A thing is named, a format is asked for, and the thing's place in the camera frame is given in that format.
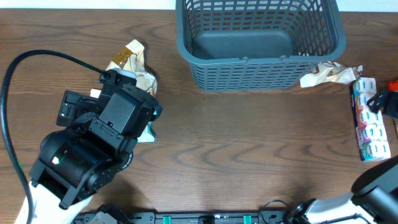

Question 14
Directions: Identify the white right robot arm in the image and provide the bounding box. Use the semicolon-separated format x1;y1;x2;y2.
285;156;397;223

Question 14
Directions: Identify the red orange pasta packet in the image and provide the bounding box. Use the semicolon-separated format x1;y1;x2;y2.
387;80;398;92

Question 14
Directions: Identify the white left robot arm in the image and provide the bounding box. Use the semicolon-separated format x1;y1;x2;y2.
16;68;162;223

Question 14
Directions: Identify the beige snack bag upper left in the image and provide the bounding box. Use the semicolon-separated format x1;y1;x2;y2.
106;39;157;96

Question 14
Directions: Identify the beige snack bag right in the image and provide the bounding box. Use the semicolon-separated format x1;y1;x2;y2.
300;62;363;88

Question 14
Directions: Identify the beige snack bag lower left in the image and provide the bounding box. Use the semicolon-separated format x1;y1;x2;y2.
90;89;101;98

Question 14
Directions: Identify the dark grey plastic basket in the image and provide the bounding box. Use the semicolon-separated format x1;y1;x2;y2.
175;0;346;91

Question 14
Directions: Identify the teal packet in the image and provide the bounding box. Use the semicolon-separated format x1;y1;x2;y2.
137;122;155;143

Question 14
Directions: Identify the beige snack bag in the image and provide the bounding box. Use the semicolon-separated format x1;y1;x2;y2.
90;89;101;98
106;39;157;96
300;62;363;88

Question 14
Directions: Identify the black rail base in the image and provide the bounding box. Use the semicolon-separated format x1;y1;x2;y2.
71;205;289;224

